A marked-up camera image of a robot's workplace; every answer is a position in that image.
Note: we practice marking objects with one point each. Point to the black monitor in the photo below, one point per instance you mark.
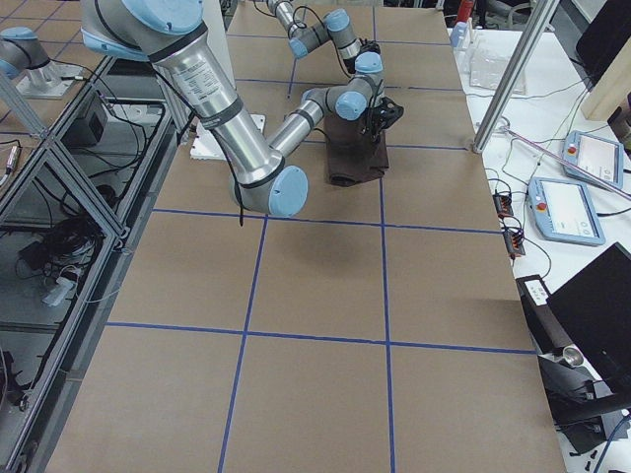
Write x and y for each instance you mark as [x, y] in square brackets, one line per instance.
[604, 37]

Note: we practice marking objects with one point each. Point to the red cylinder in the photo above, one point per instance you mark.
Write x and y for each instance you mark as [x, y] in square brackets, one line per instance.
[464, 10]

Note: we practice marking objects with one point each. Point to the far teach pendant tablet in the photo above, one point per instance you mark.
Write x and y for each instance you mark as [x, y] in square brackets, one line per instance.
[597, 156]

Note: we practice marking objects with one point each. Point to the reacher stick white claw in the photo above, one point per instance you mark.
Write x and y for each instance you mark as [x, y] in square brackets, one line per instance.
[569, 168]

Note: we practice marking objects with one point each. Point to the black laptop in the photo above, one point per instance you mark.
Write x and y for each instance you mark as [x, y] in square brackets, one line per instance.
[593, 308]

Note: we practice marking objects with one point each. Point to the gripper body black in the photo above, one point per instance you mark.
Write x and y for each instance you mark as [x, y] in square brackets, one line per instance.
[373, 120]
[349, 64]

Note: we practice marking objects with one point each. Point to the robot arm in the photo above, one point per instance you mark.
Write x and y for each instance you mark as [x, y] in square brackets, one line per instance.
[334, 27]
[173, 35]

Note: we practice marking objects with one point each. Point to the teach pendant tablet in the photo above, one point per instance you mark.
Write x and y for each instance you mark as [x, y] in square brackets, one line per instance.
[563, 211]
[597, 156]

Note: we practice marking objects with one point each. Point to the brown t-shirt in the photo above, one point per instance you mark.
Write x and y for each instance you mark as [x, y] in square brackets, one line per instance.
[353, 154]

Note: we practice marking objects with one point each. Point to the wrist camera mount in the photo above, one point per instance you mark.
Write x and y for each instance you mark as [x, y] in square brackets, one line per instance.
[388, 113]

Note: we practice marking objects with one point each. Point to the aluminium frame post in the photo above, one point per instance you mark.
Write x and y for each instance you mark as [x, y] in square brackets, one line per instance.
[540, 16]

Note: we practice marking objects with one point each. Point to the clear plastic bag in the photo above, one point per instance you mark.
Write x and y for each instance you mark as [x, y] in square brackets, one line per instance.
[484, 68]

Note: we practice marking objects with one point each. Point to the metal cup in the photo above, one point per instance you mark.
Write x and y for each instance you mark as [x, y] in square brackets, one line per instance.
[571, 357]

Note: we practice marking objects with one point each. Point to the near teach pendant tablet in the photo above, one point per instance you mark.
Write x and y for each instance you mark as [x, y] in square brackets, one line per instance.
[563, 211]

